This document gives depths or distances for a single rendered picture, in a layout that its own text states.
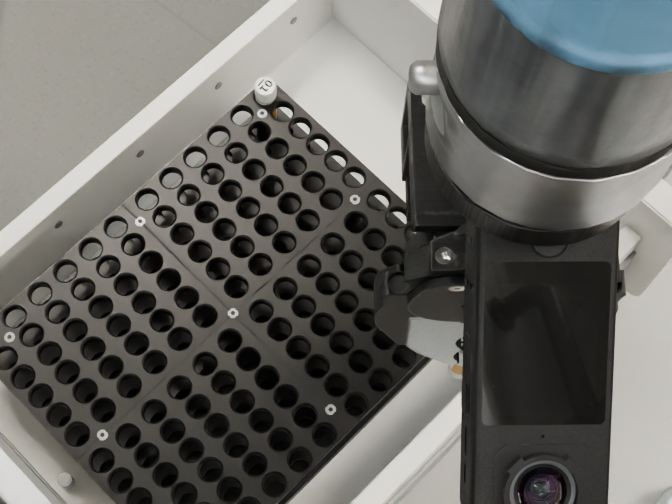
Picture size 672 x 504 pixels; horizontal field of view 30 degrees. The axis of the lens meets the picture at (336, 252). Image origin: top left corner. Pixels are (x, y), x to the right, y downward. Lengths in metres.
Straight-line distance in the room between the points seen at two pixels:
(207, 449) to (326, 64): 0.27
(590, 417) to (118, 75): 1.40
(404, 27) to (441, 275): 0.33
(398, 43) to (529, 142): 0.45
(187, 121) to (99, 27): 1.05
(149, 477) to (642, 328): 0.35
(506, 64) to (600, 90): 0.02
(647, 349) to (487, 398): 0.44
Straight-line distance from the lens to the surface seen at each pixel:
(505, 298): 0.39
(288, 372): 0.66
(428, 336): 0.51
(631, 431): 0.82
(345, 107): 0.78
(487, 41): 0.29
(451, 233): 0.43
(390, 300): 0.46
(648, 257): 0.72
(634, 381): 0.83
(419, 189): 0.44
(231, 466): 0.65
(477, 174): 0.35
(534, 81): 0.29
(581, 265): 0.40
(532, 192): 0.34
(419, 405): 0.72
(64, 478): 0.71
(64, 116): 1.74
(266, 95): 0.70
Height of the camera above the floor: 1.54
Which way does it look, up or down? 71 degrees down
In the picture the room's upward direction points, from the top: 2 degrees clockwise
